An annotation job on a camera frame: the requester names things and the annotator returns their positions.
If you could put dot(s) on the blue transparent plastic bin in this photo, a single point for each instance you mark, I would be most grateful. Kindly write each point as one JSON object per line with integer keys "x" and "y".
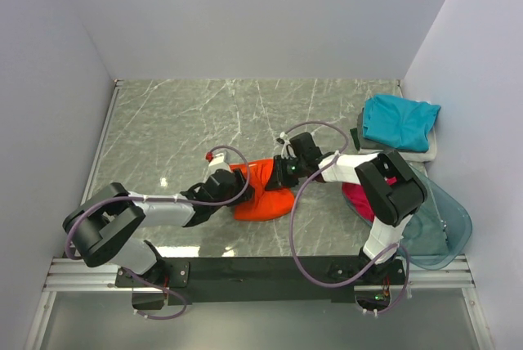
{"x": 455, "y": 219}

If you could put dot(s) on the white folded t shirt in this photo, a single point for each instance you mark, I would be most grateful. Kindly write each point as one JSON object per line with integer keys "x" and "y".
{"x": 408, "y": 155}

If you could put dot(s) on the magenta t shirt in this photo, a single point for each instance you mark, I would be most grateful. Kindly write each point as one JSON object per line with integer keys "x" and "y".
{"x": 357, "y": 200}

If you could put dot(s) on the grey folded t shirt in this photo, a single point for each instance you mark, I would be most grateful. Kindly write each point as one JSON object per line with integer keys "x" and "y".
{"x": 359, "y": 129}

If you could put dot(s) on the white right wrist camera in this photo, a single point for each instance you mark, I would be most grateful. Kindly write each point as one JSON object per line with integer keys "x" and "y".
{"x": 287, "y": 150}

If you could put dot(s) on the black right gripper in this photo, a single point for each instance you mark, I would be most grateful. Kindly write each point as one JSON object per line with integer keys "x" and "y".
{"x": 279, "y": 179}

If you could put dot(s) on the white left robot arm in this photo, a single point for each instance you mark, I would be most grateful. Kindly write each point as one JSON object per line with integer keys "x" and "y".
{"x": 101, "y": 230}

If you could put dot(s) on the black base crossbar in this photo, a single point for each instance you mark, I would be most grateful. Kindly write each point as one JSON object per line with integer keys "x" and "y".
{"x": 249, "y": 279}

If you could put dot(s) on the teal grey t shirt in bin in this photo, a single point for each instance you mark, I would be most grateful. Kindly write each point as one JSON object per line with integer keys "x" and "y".
{"x": 424, "y": 236}

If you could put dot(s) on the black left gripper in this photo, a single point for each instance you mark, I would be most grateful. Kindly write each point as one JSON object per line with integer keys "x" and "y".
{"x": 240, "y": 180}

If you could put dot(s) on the dark green folded t shirt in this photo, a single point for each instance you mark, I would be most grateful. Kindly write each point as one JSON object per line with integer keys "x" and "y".
{"x": 355, "y": 138}

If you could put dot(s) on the aluminium frame rail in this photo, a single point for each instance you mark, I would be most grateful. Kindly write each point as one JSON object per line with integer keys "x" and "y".
{"x": 74, "y": 276}

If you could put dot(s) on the teal folded t shirt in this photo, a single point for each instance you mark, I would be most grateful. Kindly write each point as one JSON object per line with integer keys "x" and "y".
{"x": 399, "y": 123}

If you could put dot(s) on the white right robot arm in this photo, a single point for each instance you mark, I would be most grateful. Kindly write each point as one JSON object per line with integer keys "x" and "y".
{"x": 394, "y": 192}

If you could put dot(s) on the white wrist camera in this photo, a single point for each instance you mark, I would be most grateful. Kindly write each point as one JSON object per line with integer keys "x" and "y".
{"x": 217, "y": 161}
{"x": 287, "y": 150}

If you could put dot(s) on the orange t shirt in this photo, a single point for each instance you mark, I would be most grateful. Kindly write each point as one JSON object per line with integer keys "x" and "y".
{"x": 265, "y": 205}

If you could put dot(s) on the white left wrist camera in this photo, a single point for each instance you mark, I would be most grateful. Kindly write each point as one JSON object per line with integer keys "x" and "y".
{"x": 217, "y": 161}

